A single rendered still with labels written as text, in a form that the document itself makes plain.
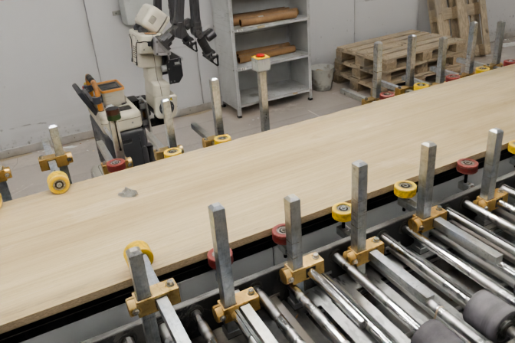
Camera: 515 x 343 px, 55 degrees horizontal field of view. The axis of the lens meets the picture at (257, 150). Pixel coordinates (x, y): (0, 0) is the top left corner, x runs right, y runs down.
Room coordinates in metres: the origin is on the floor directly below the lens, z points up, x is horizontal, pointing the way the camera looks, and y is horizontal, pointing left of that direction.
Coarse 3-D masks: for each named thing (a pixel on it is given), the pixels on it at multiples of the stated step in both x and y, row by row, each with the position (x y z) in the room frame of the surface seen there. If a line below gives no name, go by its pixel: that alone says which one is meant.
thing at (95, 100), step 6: (72, 84) 3.14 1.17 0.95; (78, 90) 2.98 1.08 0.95; (84, 90) 3.15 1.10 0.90; (90, 90) 3.19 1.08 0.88; (84, 96) 2.93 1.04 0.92; (90, 96) 2.99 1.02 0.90; (102, 96) 2.95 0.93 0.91; (84, 102) 2.93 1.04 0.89; (90, 102) 3.02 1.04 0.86; (96, 102) 2.91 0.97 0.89; (102, 102) 2.95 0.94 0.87; (90, 108) 2.94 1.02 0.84; (96, 114) 2.95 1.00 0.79
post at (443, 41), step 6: (444, 42) 2.92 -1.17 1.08; (438, 48) 2.95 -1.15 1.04; (444, 48) 2.93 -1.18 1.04; (438, 54) 2.94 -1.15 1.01; (444, 54) 2.93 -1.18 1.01; (438, 60) 2.94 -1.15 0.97; (444, 60) 2.93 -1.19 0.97; (438, 66) 2.94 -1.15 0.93; (444, 66) 2.93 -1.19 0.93; (438, 72) 2.93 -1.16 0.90; (438, 78) 2.93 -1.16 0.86
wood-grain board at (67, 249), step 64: (512, 64) 2.96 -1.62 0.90; (320, 128) 2.19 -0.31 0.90; (384, 128) 2.13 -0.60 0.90; (448, 128) 2.07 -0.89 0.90; (512, 128) 2.02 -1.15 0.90; (64, 192) 1.75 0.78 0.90; (192, 192) 1.66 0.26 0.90; (256, 192) 1.62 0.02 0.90; (320, 192) 1.59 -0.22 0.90; (384, 192) 1.59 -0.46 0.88; (0, 256) 1.34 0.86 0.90; (64, 256) 1.31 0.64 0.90; (192, 256) 1.26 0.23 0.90; (0, 320) 1.04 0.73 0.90
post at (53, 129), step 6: (48, 126) 1.97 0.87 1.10; (54, 126) 1.96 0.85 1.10; (54, 132) 1.96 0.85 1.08; (54, 138) 1.96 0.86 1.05; (60, 138) 1.96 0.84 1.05; (54, 144) 1.95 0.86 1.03; (60, 144) 1.96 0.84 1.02; (54, 150) 1.95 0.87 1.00; (60, 150) 1.96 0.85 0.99; (60, 168) 1.95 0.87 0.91; (66, 168) 1.96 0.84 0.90
